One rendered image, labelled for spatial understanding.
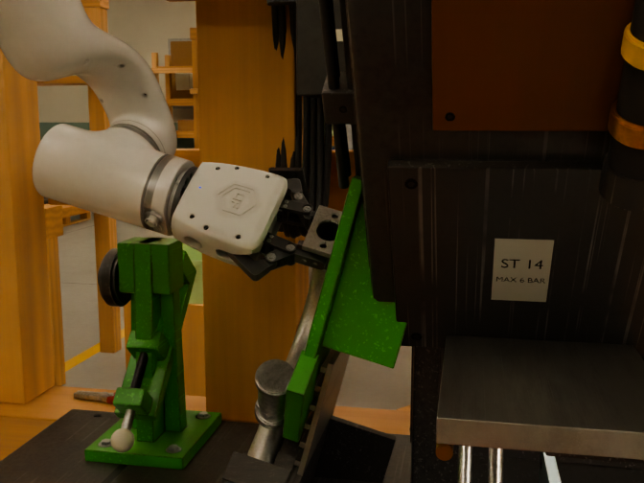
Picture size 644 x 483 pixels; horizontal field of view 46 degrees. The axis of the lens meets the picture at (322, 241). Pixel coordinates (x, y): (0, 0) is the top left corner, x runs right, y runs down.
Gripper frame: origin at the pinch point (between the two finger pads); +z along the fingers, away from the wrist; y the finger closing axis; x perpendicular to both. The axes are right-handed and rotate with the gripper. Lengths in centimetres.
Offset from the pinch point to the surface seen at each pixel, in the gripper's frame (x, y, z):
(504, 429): -19.1, -22.3, 18.9
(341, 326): -4.0, -10.9, 5.3
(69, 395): 52, -8, -38
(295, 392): -2.8, -17.8, 3.4
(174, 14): 676, 742, -438
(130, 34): 707, 714, -499
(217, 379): 39.3, -2.8, -13.4
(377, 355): -2.9, -12.0, 9.2
